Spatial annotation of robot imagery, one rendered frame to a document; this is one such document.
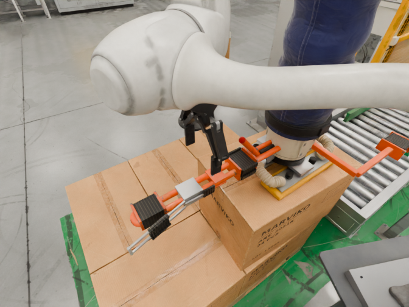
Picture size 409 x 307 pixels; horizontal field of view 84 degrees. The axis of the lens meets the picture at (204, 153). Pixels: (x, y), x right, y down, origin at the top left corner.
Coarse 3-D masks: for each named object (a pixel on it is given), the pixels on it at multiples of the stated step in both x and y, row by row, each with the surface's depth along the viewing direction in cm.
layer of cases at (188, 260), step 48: (192, 144) 167; (96, 192) 137; (144, 192) 137; (96, 240) 116; (192, 240) 116; (288, 240) 116; (96, 288) 101; (144, 288) 101; (192, 288) 101; (240, 288) 121
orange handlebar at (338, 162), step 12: (264, 144) 87; (264, 156) 83; (324, 156) 84; (336, 156) 82; (384, 156) 82; (348, 168) 78; (360, 168) 78; (216, 180) 74; (168, 192) 71; (168, 204) 69; (132, 216) 66
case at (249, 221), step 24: (240, 144) 108; (336, 168) 97; (216, 192) 96; (240, 192) 88; (264, 192) 88; (312, 192) 88; (336, 192) 104; (216, 216) 108; (240, 216) 82; (264, 216) 81; (288, 216) 88; (312, 216) 110; (240, 240) 91; (264, 240) 92; (240, 264) 101
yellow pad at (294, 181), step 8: (312, 152) 101; (312, 160) 93; (320, 160) 97; (328, 160) 97; (288, 168) 94; (320, 168) 94; (272, 176) 91; (288, 176) 88; (296, 176) 91; (304, 176) 91; (312, 176) 91; (264, 184) 89; (288, 184) 88; (296, 184) 88; (272, 192) 86; (280, 192) 86; (288, 192) 86
